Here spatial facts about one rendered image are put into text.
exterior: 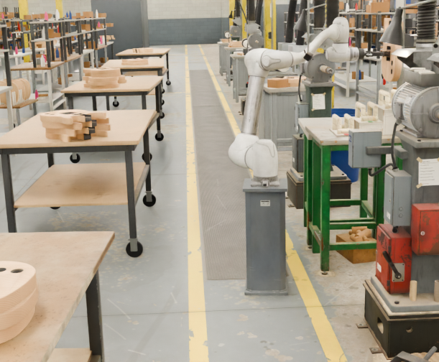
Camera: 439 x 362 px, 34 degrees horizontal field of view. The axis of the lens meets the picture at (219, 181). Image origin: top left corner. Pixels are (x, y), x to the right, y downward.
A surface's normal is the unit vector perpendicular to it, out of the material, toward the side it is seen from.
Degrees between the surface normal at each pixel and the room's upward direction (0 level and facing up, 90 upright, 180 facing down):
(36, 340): 0
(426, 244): 90
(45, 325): 0
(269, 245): 90
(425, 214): 90
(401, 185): 90
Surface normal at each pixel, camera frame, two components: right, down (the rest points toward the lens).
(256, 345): -0.03, -0.97
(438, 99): 0.04, 0.10
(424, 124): -0.05, 0.33
